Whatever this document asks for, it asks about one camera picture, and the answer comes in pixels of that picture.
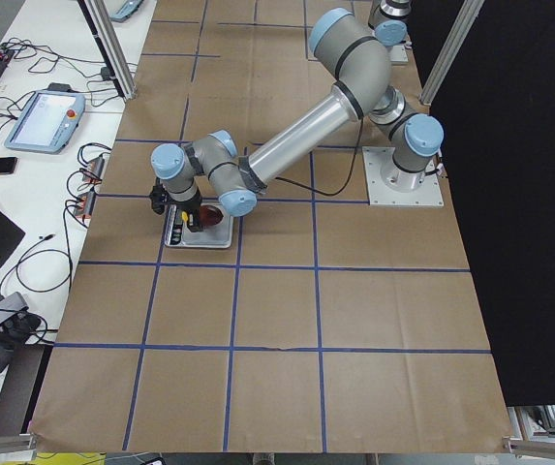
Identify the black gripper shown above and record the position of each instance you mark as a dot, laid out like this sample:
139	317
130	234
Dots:
186	206

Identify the red yellow mango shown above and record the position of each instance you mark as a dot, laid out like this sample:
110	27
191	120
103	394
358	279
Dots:
208	216

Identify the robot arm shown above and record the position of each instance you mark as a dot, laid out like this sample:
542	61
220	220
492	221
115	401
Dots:
360	66
389	21

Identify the white digital kitchen scale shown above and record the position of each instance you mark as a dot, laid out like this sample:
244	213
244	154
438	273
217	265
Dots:
178	235

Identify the teach pendant tablet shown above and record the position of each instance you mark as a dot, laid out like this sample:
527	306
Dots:
47	122

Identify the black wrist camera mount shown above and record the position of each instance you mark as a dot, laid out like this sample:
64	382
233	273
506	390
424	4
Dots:
158	197

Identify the aluminium frame post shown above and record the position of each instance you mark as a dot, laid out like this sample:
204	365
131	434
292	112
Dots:
97	18

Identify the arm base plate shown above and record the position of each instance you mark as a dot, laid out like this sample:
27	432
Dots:
388	186
398	55

